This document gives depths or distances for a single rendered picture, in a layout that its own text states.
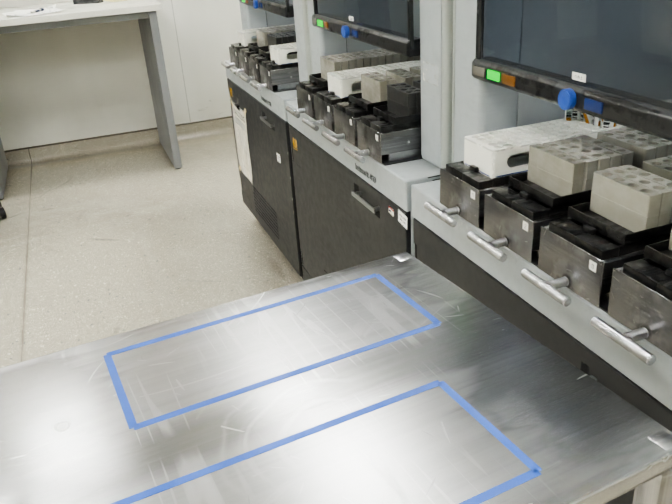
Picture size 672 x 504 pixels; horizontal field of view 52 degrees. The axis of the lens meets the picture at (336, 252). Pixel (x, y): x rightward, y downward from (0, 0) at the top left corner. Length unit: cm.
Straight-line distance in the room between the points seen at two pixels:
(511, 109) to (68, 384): 94
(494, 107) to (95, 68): 349
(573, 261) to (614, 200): 11
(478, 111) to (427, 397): 77
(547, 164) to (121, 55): 368
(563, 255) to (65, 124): 390
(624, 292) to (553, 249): 14
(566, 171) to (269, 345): 57
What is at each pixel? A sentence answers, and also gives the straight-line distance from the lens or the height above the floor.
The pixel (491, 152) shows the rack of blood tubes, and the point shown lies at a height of 86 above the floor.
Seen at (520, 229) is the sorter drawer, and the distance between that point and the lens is 111.
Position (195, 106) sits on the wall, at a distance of 468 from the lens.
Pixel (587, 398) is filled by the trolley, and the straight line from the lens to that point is 69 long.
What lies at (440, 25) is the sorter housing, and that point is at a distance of 143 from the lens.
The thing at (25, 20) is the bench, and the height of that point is 89.
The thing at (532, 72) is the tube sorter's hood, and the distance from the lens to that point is 117.
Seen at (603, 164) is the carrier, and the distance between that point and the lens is 114.
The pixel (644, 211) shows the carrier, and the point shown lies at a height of 86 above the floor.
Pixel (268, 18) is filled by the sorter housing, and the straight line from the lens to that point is 293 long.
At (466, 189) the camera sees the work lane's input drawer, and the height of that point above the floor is 80.
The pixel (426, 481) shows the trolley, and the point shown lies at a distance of 59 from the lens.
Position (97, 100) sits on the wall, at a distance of 460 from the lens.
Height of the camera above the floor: 123
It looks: 26 degrees down
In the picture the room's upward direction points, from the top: 4 degrees counter-clockwise
